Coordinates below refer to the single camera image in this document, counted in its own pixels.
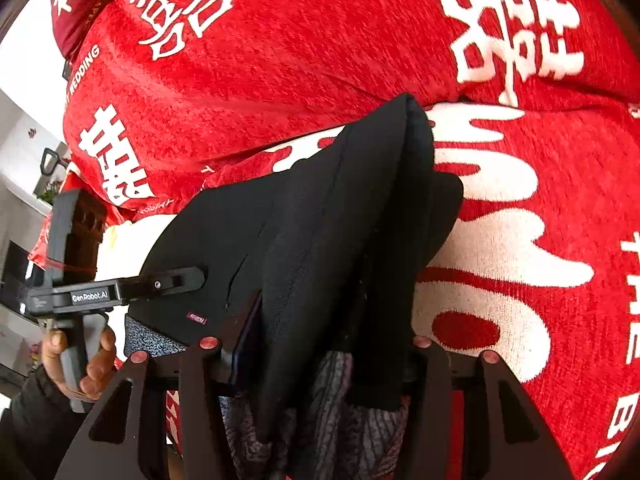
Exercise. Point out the white cabinet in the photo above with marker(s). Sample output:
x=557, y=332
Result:
x=20, y=200

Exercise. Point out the green plant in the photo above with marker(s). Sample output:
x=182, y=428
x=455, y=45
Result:
x=50, y=192

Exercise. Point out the dark red printed pillow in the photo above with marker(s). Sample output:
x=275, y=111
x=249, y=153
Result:
x=80, y=5

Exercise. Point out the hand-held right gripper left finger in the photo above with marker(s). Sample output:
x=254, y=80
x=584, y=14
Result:
x=245, y=345

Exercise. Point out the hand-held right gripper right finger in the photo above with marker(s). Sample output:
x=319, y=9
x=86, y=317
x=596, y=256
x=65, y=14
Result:
x=430, y=375

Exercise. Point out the person's left hand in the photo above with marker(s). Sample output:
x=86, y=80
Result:
x=102, y=355

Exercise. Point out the person's left forearm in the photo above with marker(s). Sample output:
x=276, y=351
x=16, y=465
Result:
x=35, y=425

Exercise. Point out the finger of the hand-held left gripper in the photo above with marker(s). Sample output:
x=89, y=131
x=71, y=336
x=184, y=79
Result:
x=170, y=280

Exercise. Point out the black pants grey lining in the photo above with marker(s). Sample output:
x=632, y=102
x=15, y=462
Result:
x=325, y=235

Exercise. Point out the red printed blanket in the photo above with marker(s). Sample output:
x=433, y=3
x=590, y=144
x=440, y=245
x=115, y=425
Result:
x=300, y=50

